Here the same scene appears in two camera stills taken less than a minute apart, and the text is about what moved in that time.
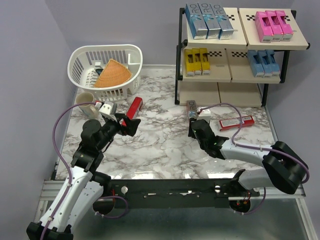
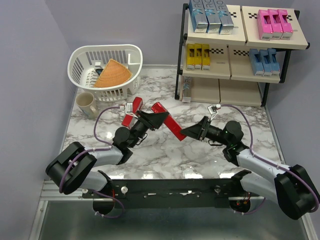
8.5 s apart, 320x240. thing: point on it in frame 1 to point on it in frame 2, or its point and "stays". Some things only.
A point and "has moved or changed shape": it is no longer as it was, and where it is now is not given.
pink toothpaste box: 286,30 stays
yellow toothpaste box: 188,56 has moved or changed shape
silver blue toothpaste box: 196,21 has moved or changed shape
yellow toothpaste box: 197,58 has moved or changed shape
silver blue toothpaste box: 226,32 has moved or changed shape
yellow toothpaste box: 205,61 has moved or changed shape
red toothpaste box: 133,110 stays
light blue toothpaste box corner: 255,63 stays
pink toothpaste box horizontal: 264,29 stays
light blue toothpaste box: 275,68 stays
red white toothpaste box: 234,124 to 158,107
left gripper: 132,125 to 152,121
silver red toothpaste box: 191,109 to 187,90
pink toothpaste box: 275,25 stays
